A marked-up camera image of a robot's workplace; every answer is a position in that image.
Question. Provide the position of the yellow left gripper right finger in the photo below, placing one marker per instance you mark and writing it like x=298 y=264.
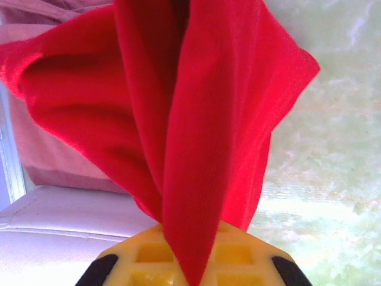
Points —
x=247 y=256

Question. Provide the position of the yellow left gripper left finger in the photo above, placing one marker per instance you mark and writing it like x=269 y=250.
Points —
x=143 y=259

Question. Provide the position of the red t-shirt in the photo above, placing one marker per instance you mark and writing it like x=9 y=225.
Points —
x=193 y=119

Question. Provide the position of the white plastic tray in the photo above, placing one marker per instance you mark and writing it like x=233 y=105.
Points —
x=59 y=226

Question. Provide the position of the pink t-shirt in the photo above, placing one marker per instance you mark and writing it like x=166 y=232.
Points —
x=53 y=161

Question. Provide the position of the aluminium table side rail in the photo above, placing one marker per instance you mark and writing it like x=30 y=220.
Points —
x=10 y=149

